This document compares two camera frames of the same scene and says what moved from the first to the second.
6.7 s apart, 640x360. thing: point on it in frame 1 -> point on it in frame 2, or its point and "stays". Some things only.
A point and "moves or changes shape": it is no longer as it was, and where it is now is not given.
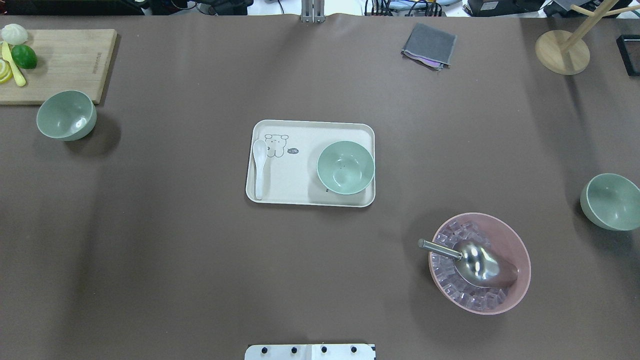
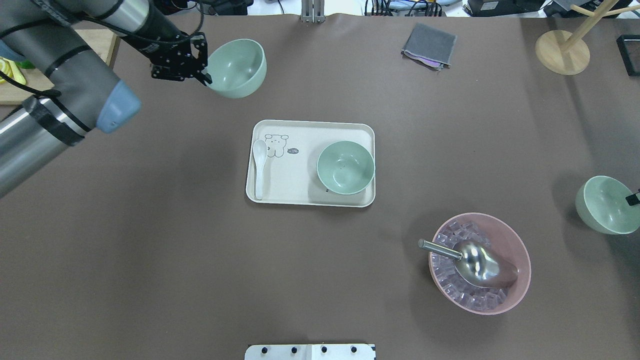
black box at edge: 629,47 stays
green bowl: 612,201 moves or changes shape
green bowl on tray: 346,167 stays
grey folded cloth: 430,46 stays
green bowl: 67,115 moves or changes shape
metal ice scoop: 475,264 stays
